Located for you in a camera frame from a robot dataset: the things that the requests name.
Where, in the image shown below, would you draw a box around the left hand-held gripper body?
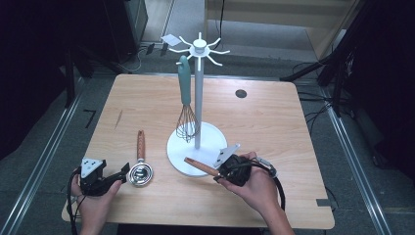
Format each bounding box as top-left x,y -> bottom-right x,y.
78,157 -> 109,197

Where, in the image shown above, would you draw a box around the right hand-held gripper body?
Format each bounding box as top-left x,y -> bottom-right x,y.
212,142 -> 254,188

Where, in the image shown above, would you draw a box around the mesh strainer with wooden handle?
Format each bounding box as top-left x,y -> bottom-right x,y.
183,157 -> 221,177

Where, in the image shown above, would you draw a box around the steel egg separator wooden handle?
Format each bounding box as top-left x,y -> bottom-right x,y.
127,129 -> 155,188

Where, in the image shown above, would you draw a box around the white utensil rack with hooks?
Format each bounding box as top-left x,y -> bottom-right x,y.
166,31 -> 231,177

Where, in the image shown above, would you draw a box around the whisk with teal handle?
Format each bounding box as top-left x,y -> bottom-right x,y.
175,54 -> 201,144

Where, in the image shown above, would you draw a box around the person's right hand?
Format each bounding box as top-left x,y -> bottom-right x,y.
217,151 -> 282,215

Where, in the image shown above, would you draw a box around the person's left hand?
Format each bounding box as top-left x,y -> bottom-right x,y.
70,173 -> 123,227

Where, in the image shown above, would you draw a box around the black metal stand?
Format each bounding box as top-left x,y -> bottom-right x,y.
279,0 -> 380,117
63,48 -> 78,110

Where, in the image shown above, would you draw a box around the white paper sheet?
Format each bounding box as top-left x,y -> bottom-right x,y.
160,33 -> 181,47

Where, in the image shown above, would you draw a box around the black cabinet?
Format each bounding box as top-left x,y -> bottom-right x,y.
103,0 -> 149,64

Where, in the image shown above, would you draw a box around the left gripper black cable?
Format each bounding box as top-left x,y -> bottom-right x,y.
66,167 -> 83,235

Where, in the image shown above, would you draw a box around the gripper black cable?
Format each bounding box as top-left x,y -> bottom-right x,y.
250,156 -> 287,212
66,167 -> 83,235

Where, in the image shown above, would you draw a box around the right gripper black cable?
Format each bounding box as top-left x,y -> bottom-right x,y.
250,156 -> 287,212

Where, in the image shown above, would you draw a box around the metal floor rail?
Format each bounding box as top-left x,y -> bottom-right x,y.
324,104 -> 394,235
0,92 -> 83,235

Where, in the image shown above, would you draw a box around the black floor cables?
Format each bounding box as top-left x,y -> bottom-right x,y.
297,90 -> 335,135

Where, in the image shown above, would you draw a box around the white floor cable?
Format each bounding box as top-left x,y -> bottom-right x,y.
116,48 -> 145,74

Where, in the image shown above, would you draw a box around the thin black hanging cable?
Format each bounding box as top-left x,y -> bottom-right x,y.
213,0 -> 227,51

